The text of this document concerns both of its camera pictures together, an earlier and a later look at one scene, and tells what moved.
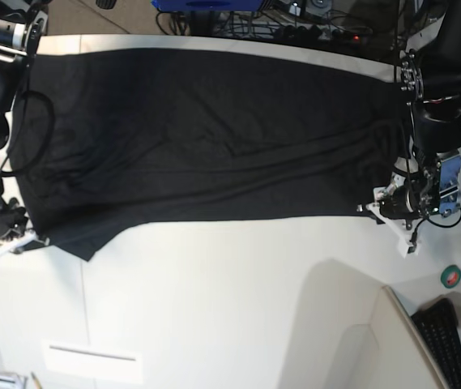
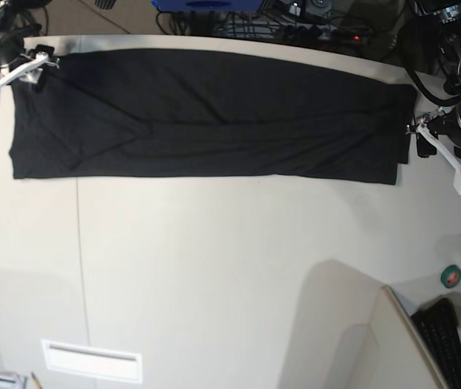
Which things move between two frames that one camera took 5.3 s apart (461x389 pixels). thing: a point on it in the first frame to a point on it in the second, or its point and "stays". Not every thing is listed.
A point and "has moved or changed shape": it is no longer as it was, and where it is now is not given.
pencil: x=36 y=382 stays
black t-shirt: x=104 y=140 has moved or changed shape
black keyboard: x=437 y=322 stays
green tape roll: x=450 y=275 stays
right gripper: x=397 y=205 to x=460 y=131
